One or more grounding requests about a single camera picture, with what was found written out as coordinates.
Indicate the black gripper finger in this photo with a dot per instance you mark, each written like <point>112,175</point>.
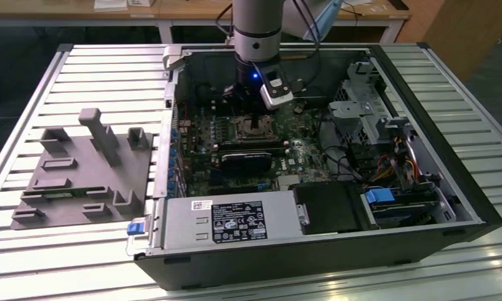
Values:
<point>257,123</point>

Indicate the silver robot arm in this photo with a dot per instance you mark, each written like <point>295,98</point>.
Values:
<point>256,28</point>

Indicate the CPU socket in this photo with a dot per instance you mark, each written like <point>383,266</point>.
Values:
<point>234,135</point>

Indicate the black drive bay cover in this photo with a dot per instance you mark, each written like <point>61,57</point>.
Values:
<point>329,207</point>

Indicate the black RAM stick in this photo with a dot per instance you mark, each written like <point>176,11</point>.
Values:
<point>251,145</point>

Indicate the black graphics card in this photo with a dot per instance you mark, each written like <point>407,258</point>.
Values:
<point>247,164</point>

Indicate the green motherboard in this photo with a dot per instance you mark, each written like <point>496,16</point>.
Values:
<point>304,156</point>

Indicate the small silver heat sink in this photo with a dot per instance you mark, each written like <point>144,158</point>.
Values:
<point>289,182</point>

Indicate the grey metal drive cage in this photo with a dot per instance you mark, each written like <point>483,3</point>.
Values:
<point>359,125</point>

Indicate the silver power supply with label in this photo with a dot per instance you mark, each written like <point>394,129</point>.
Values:
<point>184,225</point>

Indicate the hard disk in blue carrier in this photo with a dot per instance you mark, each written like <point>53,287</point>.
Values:
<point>380,196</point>

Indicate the white box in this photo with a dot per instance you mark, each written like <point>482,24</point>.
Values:
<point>108,4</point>

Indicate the grey plastic parts rack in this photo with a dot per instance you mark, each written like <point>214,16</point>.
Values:
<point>86,175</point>

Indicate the blue case latch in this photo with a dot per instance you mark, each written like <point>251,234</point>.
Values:
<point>134,228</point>

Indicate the black open PC case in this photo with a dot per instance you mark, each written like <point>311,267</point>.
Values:
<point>275,266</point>

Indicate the wooden desk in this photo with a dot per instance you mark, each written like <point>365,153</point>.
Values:
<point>66,14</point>

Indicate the wooden cabinet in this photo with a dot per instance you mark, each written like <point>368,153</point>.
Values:
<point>463,31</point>

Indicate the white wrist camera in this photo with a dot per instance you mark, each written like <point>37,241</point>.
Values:
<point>277,91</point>

